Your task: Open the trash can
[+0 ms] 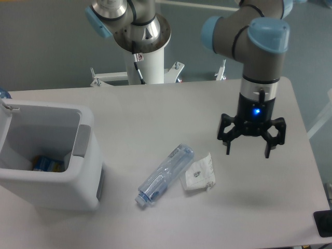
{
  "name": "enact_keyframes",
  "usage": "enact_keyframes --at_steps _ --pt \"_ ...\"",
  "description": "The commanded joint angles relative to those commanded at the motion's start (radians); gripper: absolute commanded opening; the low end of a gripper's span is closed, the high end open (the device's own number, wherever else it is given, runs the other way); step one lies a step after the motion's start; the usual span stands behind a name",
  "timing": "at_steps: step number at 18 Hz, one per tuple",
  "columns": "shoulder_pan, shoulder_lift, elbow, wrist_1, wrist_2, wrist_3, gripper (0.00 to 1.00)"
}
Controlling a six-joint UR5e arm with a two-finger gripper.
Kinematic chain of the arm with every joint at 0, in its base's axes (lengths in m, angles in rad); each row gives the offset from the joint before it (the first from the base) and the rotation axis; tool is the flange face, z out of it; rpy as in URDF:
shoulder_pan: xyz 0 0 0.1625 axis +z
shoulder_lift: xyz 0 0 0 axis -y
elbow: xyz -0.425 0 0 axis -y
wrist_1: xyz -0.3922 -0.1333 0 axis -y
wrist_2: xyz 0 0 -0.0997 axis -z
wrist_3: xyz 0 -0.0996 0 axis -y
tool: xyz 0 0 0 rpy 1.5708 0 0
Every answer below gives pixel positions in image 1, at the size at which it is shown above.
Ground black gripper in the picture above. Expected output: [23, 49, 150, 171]
[217, 93, 286, 158]

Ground white trash can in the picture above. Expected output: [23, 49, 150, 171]
[1, 99, 103, 211]

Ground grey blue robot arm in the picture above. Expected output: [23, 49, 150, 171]
[85, 1, 293, 156]

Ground blue yellow box in can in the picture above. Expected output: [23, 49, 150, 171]
[32, 156, 65, 173]

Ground blue object behind can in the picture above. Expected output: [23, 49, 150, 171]
[0, 88, 11, 99]

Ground white crumpled wrapper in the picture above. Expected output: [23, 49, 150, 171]
[180, 153, 216, 191]

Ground clear blue plastic bottle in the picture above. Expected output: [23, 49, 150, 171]
[135, 144, 194, 208]

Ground black device at edge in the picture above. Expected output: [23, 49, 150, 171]
[313, 210, 331, 238]

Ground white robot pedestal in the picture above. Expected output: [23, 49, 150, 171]
[89, 15, 185, 88]

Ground black cable on pedestal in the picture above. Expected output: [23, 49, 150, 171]
[131, 40, 147, 85]

